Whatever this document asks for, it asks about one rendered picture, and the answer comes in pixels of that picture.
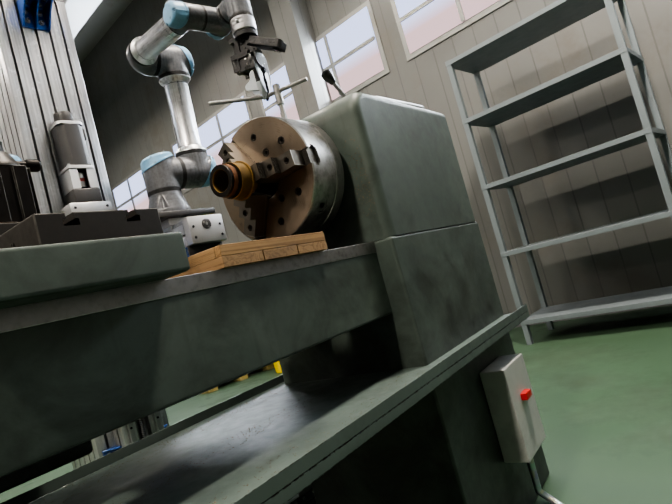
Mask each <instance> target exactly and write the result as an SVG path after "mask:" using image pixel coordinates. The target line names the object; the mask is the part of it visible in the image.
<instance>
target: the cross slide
mask: <svg viewBox="0 0 672 504"><path fill-rule="evenodd" d="M161 233H164V232H163V229H162V225H161V221H160V217H159V213H158V209H157V208H147V209H133V210H131V211H130V212H128V210H106V211H85V212H72V213H70V214H69V215H67V216H65V213H44V214H33V215H31V216H29V217H28V218H26V219H25V220H23V221H22V222H20V223H19V224H17V225H16V226H14V227H13V228H11V229H10V230H8V231H6V232H5V233H3V234H2V235H0V249H3V248H14V247H24V246H35V245H45V244H56V243H66V242H77V241H87V240H98V239H108V238H119V237H129V236H140V235H150V234H161Z"/></svg>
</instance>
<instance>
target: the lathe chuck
mask: <svg viewBox="0 0 672 504"><path fill-rule="evenodd" d="M231 139H232V140H233V141H234V142H235V143H236V144H237V145H238V146H239V147H240V148H241V149H242V150H243V151H244V152H245V153H246V154H247V155H248V156H249V157H250V158H251V159H252V160H253V161H254V162H255V163H262V162H264V161H265V160H267V159H269V158H270V157H272V158H277V157H278V156H280V155H282V154H283V153H285V152H286V151H288V150H303V149H305V148H309V147H310V146H311V148H313V150H314V153H315V155H316V158H317V161H318V163H317V165H316V162H311V163H310V164H308V165H306V166H304V167H303V168H301V169H299V170H297V171H296V172H294V173H292V174H290V175H289V176H287V177H285V178H284V179H282V180H280V181H279V184H278V189H277V190H276V187H275V183H258V186H257V189H256V190H255V191H254V192H253V193H255V192H258V193H263V194H270V195H274V196H273V197H271V198H270V199H269V202H268V216H267V230H266V239H269V238H277V237H285V236H292V235H300V234H308V233H314V232H316V231H317V230H318V229H319V228H320V227H321V226H322V225H323V223H324V222H325V220H326V219H327V217H328V215H329V213H330V211H331V209H332V206H333V203H334V199H335V195H336V186H337V176H336V167H335V162H334V159H333V156H332V153H331V150H330V148H329V146H328V144H327V143H326V141H325V140H324V138H323V137H322V136H321V134H320V133H319V132H318V131H317V130H316V129H314V128H313V127H312V126H310V125H309V124H307V123H305V122H302V121H299V120H294V119H288V118H281V117H275V116H260V117H256V118H253V119H251V120H249V121H248V122H246V123H245V124H243V125H242V126H241V127H240V128H239V129H238V130H237V131H236V133H235V134H234V135H233V137H232V138H231ZM322 199H325V200H326V206H325V208H324V209H323V210H322V211H318V205H319V203H320V201H321V200H322ZM223 200H224V203H225V206H226V209H227V211H228V214H229V216H230V218H231V219H232V221H233V222H234V224H235V225H236V227H237V228H238V229H239V230H240V231H241V232H242V233H243V234H244V221H245V219H244V218H240V217H239V208H240V207H238V206H234V199H227V198H223Z"/></svg>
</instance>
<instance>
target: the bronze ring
mask: <svg viewBox="0 0 672 504"><path fill-rule="evenodd" d="M257 186H258V183H255V176H254V172H253V170H252V168H251V167H250V165H249V164H247V163H246V162H244V161H235V162H233V163H232V162H228V163H225V164H219V165H216V166H215V167H214V168H213V169H212V171H211V174H210V187H211V190H212V191H213V193H214V194H215V195H216V196H218V197H222V198H227V199H235V200H237V201H244V200H246V199H248V198H249V197H250V196H251V194H252V193H253V192H254V191H255V190H256V189H257Z"/></svg>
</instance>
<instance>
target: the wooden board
mask: <svg viewBox="0 0 672 504"><path fill-rule="evenodd" d="M327 249H328V248H327V244H326V241H325V236H324V233H323V232H315V233H308V234H300V235H292V236H285V237H277V238H269V239H262V240H254V241H246V242H239V243H231V244H223V245H218V246H215V247H213V248H210V249H207V250H205V251H202V252H200V253H197V254H195V255H192V256H190V257H188V261H189V264H190V269H189V270H188V271H186V272H183V273H180V274H178V275H175V276H172V277H169V278H175V277H180V276H186V275H191V274H197V273H203V272H208V271H214V270H219V269H225V268H230V267H236V266H241V265H247V264H252V263H258V262H263V261H269V260H274V259H280V258H285V257H291V256H296V255H302V254H308V253H313V252H319V251H324V250H327ZM169 278H167V279H169Z"/></svg>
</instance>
